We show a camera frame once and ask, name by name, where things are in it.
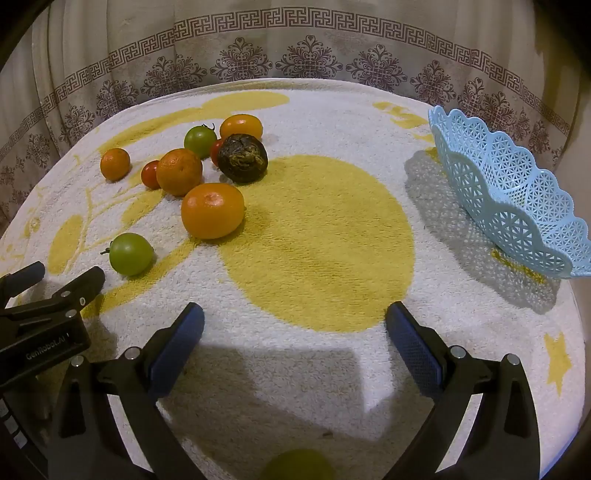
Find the beige patterned curtain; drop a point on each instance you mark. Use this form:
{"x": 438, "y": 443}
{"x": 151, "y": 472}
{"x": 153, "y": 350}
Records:
{"x": 295, "y": 41}

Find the dark wrinkled round fruit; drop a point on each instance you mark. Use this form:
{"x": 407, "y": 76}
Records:
{"x": 242, "y": 158}

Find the light blue lattice plastic basket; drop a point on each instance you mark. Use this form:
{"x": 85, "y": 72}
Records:
{"x": 517, "y": 194}

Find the dimpled orange mandarin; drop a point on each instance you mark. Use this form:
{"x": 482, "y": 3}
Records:
{"x": 179, "y": 171}

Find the yellow-green fruit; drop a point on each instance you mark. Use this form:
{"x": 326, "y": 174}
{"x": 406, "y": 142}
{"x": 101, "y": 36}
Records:
{"x": 300, "y": 465}

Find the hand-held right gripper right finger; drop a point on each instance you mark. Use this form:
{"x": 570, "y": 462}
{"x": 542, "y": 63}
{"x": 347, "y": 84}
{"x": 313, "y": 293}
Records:
{"x": 415, "y": 350}

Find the red tomato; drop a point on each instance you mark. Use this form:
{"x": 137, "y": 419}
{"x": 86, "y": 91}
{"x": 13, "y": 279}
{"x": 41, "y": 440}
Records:
{"x": 215, "y": 152}
{"x": 149, "y": 174}

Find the small orange mandarin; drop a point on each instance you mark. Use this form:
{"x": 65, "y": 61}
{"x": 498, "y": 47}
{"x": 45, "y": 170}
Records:
{"x": 115, "y": 164}

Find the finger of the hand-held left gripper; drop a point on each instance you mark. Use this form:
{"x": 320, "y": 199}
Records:
{"x": 83, "y": 288}
{"x": 25, "y": 277}

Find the yellow-orange tomato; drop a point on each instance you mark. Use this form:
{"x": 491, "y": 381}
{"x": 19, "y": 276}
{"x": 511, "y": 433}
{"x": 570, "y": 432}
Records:
{"x": 241, "y": 127}

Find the white yellow printed towel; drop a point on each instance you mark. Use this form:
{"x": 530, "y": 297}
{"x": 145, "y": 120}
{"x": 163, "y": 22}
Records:
{"x": 318, "y": 240}

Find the green tomato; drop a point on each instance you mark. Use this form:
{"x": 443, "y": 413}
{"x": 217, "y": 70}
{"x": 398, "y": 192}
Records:
{"x": 131, "y": 254}
{"x": 200, "y": 141}

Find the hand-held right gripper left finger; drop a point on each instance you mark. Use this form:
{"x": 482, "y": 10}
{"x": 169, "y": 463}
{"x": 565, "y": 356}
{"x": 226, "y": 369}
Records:
{"x": 178, "y": 350}

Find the large smooth orange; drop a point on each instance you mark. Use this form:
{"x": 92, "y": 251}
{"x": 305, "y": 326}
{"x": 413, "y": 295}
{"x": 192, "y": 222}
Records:
{"x": 212, "y": 210}

